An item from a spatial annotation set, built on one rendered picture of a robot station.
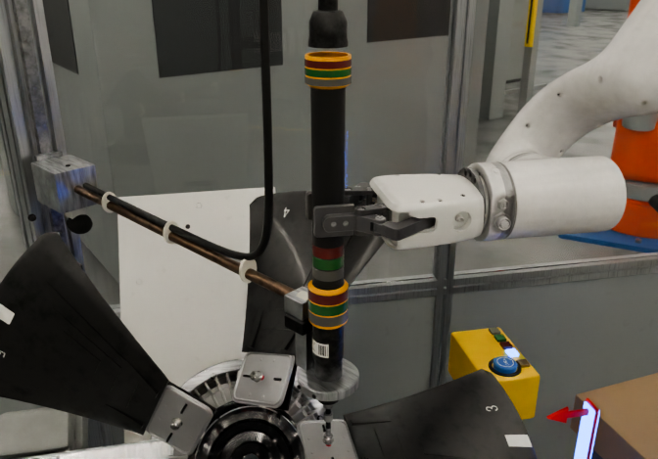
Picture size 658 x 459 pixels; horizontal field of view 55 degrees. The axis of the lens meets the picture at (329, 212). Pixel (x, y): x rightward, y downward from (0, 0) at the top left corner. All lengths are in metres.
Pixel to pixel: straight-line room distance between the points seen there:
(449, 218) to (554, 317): 1.17
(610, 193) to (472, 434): 0.34
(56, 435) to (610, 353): 1.45
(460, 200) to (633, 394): 0.74
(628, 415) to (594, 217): 0.59
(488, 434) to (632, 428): 0.41
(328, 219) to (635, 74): 0.34
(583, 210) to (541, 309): 1.05
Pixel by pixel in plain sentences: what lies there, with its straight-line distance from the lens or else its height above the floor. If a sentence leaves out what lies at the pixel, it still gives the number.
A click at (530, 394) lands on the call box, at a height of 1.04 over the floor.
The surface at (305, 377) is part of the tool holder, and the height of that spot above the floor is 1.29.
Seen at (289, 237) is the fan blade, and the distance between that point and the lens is 0.86.
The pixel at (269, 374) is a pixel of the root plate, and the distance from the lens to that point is 0.80.
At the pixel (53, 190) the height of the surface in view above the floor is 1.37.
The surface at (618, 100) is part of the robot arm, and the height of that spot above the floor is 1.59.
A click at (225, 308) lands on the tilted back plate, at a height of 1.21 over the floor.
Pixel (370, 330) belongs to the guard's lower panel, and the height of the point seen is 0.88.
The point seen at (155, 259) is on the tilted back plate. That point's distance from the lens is 1.06.
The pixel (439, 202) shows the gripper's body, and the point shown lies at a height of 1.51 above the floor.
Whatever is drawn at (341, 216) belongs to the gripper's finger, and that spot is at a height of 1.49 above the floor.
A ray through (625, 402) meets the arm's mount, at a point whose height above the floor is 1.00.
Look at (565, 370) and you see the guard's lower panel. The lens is 1.90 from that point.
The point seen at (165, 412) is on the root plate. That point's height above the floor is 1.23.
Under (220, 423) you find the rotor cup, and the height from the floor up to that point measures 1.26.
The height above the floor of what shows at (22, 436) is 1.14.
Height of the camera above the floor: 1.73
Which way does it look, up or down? 22 degrees down
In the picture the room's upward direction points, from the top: straight up
